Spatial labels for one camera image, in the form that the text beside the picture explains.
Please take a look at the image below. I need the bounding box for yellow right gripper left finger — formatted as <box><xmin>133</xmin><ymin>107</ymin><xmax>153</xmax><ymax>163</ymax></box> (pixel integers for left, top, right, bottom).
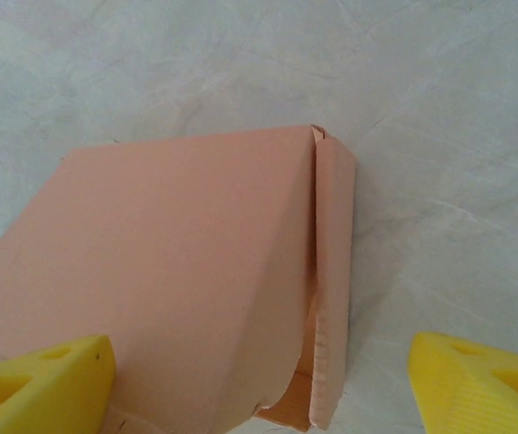
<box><xmin>0</xmin><ymin>333</ymin><xmax>116</xmax><ymax>434</ymax></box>

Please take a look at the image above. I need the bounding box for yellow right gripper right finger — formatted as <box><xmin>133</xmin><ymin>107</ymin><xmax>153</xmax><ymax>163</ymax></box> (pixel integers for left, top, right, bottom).
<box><xmin>408</xmin><ymin>331</ymin><xmax>518</xmax><ymax>434</ymax></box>

